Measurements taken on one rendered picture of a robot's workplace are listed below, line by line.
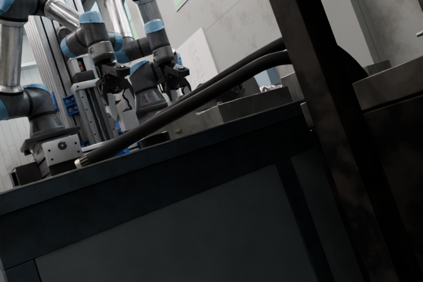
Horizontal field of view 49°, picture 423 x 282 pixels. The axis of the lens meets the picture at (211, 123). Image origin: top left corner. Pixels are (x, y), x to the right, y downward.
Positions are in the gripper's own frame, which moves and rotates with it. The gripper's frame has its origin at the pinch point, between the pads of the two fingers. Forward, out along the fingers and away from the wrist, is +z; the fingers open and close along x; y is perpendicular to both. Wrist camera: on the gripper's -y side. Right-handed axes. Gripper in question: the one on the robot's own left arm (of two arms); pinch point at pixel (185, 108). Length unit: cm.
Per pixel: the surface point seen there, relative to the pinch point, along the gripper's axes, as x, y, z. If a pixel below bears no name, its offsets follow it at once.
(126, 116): 29.6, -14.4, -1.2
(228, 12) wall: -248, 255, -117
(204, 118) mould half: 18.9, -40.0, 8.1
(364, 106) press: 12, -86, 19
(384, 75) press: 11, -93, 14
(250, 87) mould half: -4.0, -35.5, 2.9
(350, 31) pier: -221, 88, -31
